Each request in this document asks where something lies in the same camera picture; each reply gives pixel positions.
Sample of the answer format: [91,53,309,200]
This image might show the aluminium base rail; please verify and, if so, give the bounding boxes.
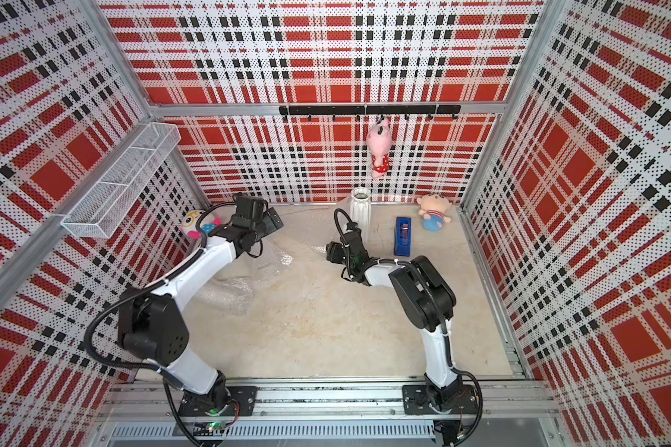
[97,376,557,443]

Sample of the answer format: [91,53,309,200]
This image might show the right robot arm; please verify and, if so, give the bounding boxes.
[326,208,484,415]

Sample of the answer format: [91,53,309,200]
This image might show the tall white ribbed vase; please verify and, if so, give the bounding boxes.
[350,187,372,241]

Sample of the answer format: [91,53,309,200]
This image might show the white wire mesh shelf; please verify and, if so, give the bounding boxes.
[61,122,180,240]

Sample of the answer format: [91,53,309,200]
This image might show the blue tape dispenser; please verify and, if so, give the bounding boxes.
[393,216,412,257]

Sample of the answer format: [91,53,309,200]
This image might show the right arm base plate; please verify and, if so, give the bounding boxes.
[402,383,479,415]

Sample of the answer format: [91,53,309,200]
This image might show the white pink owl plush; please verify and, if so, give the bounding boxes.
[181,210,222,240]

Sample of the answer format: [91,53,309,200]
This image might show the bubble wrap pile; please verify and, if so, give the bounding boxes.
[268,204,340,253]

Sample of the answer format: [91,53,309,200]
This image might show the pink hanging plush toy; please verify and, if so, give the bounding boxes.
[366,118,393,179]

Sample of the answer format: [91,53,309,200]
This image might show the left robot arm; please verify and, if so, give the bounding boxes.
[83,193,283,410]

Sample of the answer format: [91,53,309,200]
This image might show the black hook rail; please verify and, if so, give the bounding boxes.
[279,104,462,119]

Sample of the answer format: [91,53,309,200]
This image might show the plush doll blue pants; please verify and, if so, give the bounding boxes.
[416,195,453,232]

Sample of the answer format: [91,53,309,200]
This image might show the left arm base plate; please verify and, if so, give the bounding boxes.
[178,386,258,417]

